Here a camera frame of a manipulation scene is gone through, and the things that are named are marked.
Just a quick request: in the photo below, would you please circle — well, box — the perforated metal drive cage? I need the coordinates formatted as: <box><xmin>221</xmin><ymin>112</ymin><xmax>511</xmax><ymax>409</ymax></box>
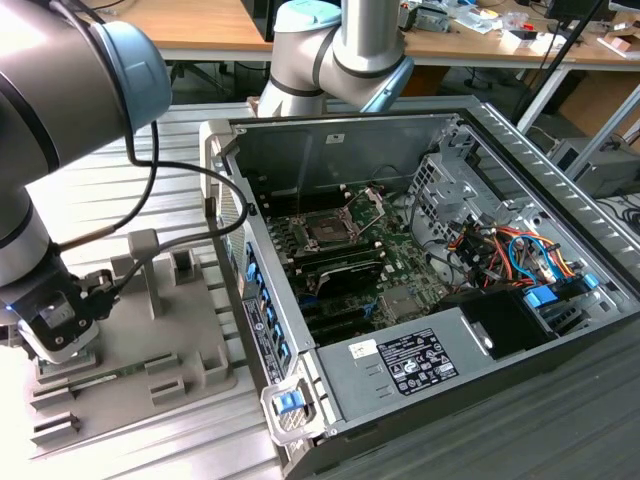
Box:
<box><xmin>407</xmin><ymin>152</ymin><xmax>501</xmax><ymax>241</ymax></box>

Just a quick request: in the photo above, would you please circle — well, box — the green RAM stick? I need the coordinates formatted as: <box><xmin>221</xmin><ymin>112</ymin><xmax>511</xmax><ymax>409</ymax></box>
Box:
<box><xmin>68</xmin><ymin>360</ymin><xmax>151</xmax><ymax>389</ymax></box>

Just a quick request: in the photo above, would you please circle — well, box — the metal socket cover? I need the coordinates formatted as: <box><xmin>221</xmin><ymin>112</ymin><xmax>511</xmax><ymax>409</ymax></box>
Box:
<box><xmin>337</xmin><ymin>185</ymin><xmax>386</xmax><ymax>236</ymax></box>

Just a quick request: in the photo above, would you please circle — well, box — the grey power supply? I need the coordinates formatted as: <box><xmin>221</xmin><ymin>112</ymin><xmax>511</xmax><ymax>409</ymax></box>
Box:
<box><xmin>315</xmin><ymin>305</ymin><xmax>496</xmax><ymax>422</ymax></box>

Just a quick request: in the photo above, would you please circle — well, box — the black office chair base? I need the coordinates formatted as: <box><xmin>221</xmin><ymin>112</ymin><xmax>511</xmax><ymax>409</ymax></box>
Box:
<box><xmin>169</xmin><ymin>60</ymin><xmax>241</xmax><ymax>99</ymax></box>

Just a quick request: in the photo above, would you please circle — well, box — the aluminium profile strut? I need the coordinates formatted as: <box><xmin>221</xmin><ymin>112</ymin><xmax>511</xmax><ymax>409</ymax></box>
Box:
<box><xmin>568</xmin><ymin>82</ymin><xmax>640</xmax><ymax>177</ymax></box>

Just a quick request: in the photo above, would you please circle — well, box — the grey computer tower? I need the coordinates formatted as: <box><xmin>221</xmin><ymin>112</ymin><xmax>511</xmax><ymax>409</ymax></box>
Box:
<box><xmin>549</xmin><ymin>137</ymin><xmax>640</xmax><ymax>199</ymax></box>

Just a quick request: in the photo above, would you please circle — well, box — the silver chipset heatsink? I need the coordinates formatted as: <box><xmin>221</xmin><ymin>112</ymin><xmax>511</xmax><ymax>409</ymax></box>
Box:
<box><xmin>382</xmin><ymin>287</ymin><xmax>419</xmax><ymax>321</ymax></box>

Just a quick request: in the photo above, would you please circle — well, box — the blue case latch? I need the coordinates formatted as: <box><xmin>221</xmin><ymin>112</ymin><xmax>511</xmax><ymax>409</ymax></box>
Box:
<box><xmin>276</xmin><ymin>392</ymin><xmax>302</xmax><ymax>416</ymax></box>

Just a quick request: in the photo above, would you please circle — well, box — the small cardboard box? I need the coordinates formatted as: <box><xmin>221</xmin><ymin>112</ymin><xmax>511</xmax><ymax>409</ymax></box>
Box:
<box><xmin>602</xmin><ymin>34</ymin><xmax>632</xmax><ymax>59</ymax></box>

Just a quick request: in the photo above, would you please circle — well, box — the black RAM slot bank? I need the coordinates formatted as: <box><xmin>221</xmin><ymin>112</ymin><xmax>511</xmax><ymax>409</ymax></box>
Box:
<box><xmin>292</xmin><ymin>238</ymin><xmax>384</xmax><ymax>274</ymax></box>

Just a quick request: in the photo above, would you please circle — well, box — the black cable brown sleeve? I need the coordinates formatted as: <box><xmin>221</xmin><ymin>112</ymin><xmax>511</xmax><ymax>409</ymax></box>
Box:
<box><xmin>52</xmin><ymin>119</ymin><xmax>161</xmax><ymax>250</ymax></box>

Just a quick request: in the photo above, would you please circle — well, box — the orange yellow wire bundle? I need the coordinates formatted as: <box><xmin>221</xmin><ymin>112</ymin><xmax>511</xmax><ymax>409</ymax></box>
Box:
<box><xmin>447</xmin><ymin>224</ymin><xmax>576</xmax><ymax>282</ymax></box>

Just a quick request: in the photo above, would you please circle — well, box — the blue plastic drive clip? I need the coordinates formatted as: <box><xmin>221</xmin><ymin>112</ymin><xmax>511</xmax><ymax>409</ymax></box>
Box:
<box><xmin>523</xmin><ymin>284</ymin><xmax>559</xmax><ymax>314</ymax></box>

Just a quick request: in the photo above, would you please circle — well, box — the open PC case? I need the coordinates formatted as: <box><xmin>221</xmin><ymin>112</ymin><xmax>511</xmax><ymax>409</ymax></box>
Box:
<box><xmin>198</xmin><ymin>94</ymin><xmax>640</xmax><ymax>480</ymax></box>

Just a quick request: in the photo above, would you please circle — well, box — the grey parts rack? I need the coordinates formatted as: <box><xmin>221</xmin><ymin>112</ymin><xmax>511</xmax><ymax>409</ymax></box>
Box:
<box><xmin>22</xmin><ymin>228</ymin><xmax>239</xmax><ymax>461</ymax></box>

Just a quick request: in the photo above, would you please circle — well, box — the grey metal device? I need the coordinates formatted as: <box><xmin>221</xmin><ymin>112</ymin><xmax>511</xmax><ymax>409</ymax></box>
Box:
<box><xmin>415</xmin><ymin>5</ymin><xmax>450</xmax><ymax>34</ymax></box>

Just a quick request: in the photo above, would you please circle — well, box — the black slanted pole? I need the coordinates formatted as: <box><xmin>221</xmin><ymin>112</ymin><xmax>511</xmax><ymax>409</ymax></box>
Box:
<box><xmin>510</xmin><ymin>0</ymin><xmax>601</xmax><ymax>124</ymax></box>

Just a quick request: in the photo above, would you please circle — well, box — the CPU socket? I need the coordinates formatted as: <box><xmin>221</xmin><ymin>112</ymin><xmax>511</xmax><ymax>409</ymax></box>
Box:
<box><xmin>294</xmin><ymin>212</ymin><xmax>366</xmax><ymax>251</ymax></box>

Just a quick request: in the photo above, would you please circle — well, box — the black monitor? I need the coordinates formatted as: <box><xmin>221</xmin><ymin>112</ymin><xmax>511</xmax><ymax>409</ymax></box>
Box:
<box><xmin>543</xmin><ymin>0</ymin><xmax>610</xmax><ymax>39</ymax></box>

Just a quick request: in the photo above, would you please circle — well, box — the blue wire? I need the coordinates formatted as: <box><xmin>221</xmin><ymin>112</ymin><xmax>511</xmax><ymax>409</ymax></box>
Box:
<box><xmin>507</xmin><ymin>232</ymin><xmax>559</xmax><ymax>286</ymax></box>

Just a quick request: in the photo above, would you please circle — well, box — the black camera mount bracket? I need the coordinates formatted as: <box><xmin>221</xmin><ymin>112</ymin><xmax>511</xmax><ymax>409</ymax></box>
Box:
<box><xmin>74</xmin><ymin>269</ymin><xmax>121</xmax><ymax>321</ymax></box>

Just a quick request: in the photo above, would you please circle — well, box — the thick black cable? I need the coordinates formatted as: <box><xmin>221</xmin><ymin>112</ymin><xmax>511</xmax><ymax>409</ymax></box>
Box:
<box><xmin>112</xmin><ymin>119</ymin><xmax>251</xmax><ymax>301</ymax></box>

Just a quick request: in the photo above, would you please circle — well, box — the black expansion card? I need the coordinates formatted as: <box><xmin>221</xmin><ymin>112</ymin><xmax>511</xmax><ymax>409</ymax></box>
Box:
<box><xmin>313</xmin><ymin>258</ymin><xmax>385</xmax><ymax>302</ymax></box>

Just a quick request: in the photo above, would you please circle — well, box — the green motherboard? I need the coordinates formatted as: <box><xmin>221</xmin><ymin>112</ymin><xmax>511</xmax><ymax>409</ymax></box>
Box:
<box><xmin>264</xmin><ymin>182</ymin><xmax>454</xmax><ymax>346</ymax></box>

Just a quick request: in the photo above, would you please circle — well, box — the black fan shroud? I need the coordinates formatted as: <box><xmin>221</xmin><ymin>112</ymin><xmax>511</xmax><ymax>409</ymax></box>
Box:
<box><xmin>439</xmin><ymin>288</ymin><xmax>556</xmax><ymax>362</ymax></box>

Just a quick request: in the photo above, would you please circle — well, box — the silver CPU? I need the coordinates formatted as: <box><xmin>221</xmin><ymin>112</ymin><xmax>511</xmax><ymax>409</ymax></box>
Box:
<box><xmin>37</xmin><ymin>347</ymin><xmax>96</xmax><ymax>375</ymax></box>

